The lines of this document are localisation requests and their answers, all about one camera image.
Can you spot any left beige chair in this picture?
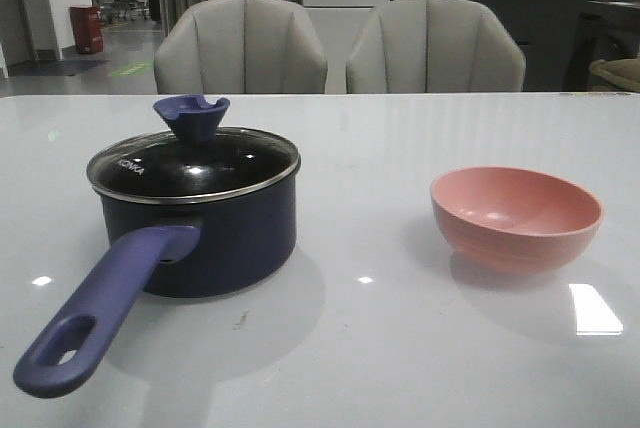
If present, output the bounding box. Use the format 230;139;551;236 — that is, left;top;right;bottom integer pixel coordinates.
154;0;328;94

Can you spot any right beige chair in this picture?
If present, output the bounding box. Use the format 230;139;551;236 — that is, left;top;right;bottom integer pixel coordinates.
345;0;526;94

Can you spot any glass lid with blue knob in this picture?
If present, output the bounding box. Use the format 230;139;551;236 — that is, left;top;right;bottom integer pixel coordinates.
86;94;301;205

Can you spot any red bin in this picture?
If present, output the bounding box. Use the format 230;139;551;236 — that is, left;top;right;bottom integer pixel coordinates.
69;5;104;54

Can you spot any beige chair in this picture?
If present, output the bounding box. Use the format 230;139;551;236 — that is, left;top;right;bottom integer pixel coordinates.
154;0;328;94
345;0;526;94

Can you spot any dark blue saucepan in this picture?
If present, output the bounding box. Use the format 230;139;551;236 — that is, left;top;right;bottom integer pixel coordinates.
13;175;296;398

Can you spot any pink bowl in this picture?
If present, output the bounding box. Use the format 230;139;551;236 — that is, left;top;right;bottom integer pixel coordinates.
430;166;604;274

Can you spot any olive cushion seat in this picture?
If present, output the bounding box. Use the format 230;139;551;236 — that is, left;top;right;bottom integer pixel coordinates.
589;58;640;93

